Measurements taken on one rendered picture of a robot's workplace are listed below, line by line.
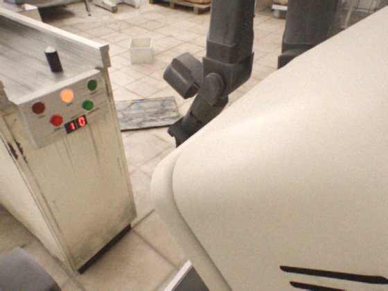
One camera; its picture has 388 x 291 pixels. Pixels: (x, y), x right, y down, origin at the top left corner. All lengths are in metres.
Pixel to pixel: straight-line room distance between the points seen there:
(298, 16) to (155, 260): 1.18
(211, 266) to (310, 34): 0.30
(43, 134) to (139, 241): 0.77
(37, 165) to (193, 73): 0.58
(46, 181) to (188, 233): 0.84
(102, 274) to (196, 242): 1.24
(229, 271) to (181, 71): 0.43
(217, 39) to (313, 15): 0.14
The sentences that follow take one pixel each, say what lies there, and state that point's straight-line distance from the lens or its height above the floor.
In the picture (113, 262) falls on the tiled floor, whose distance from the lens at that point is 1.43.
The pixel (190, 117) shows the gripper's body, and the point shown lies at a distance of 0.56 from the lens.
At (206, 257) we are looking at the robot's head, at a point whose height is 1.05.
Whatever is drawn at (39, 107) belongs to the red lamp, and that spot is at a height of 0.81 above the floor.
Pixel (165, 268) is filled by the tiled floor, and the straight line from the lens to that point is 1.37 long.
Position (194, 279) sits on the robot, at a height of 0.81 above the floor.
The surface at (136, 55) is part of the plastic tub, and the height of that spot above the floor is 0.09.
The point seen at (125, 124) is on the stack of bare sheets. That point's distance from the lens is 2.14.
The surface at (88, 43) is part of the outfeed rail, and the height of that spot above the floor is 0.90.
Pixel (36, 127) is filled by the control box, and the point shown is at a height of 0.77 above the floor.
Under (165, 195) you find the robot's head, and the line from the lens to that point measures 0.17.
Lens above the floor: 1.21
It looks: 39 degrees down
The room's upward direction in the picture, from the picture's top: straight up
